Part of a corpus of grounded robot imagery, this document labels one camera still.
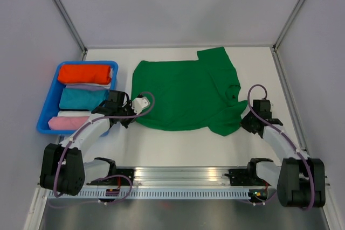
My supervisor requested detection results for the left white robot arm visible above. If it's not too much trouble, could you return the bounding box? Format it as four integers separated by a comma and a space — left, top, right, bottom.
40, 90, 135, 197

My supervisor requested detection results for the slotted cable duct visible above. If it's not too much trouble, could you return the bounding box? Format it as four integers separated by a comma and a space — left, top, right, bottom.
47, 189, 253, 200

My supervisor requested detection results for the green t-shirt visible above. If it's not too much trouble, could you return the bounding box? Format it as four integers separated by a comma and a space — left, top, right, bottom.
132, 47, 247, 136

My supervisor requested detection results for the pink rolled t-shirt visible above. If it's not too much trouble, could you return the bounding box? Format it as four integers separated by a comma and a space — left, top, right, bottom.
48, 116, 89, 130

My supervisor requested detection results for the aluminium frame post left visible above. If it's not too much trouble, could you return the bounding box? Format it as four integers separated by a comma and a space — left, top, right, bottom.
52, 0, 87, 55

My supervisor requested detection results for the aluminium frame post right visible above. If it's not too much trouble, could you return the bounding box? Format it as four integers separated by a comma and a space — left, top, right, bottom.
272, 0, 323, 52

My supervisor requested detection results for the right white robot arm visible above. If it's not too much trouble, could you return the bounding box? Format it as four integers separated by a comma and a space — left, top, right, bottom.
241, 99, 326, 209

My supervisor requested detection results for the orange rolled t-shirt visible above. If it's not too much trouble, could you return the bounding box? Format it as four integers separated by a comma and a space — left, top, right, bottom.
58, 65, 112, 85

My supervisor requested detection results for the aluminium frame post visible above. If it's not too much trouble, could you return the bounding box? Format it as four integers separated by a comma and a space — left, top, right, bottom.
52, 0, 87, 55
272, 0, 323, 52

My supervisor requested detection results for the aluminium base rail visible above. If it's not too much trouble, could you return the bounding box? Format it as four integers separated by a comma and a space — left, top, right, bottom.
80, 166, 331, 187

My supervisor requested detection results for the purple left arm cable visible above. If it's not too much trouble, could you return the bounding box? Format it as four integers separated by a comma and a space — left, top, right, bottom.
52, 91, 156, 204

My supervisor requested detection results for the teal rolled t-shirt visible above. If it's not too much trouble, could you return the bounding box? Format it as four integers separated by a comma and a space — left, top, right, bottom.
59, 88, 108, 111

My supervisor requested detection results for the lilac rolled t-shirt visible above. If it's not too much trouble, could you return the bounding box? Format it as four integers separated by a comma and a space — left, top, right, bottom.
65, 84, 111, 91

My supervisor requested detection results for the white rolled t-shirt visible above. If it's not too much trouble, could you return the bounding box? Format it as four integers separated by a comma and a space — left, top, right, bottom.
57, 110, 91, 117

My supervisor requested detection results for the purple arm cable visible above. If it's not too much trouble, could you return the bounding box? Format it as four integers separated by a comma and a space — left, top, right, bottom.
52, 91, 156, 204
239, 84, 315, 211

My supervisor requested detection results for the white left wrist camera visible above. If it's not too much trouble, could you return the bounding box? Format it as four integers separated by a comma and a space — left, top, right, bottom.
132, 96, 150, 115

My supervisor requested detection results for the blue plastic bin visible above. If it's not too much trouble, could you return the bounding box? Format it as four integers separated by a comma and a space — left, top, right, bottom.
36, 60, 119, 135

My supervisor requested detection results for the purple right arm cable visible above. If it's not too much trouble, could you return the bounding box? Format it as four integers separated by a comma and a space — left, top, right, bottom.
239, 84, 315, 211

